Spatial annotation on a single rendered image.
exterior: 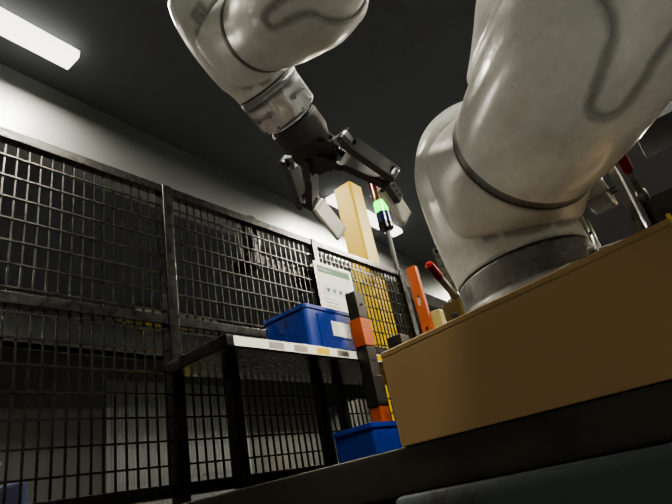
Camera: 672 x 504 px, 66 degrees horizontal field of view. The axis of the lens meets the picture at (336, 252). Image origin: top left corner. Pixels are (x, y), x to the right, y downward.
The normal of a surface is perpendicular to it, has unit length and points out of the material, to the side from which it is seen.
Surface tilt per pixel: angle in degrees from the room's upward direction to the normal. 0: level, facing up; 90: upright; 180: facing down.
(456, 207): 102
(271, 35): 140
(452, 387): 90
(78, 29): 180
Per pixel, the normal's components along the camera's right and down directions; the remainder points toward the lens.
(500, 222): -0.27, 0.61
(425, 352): -0.59, -0.24
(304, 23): -0.22, 0.85
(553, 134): -0.41, 0.75
